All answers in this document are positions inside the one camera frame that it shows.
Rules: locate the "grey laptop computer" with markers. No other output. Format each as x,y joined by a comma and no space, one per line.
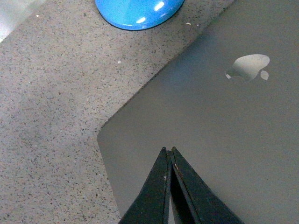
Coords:
230,104

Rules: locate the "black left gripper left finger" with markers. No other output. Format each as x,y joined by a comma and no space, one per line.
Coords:
151,206

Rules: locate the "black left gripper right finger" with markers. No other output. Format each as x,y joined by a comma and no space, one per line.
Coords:
206,207

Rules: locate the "blue gooseneck desk lamp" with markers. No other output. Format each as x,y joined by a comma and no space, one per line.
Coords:
137,14

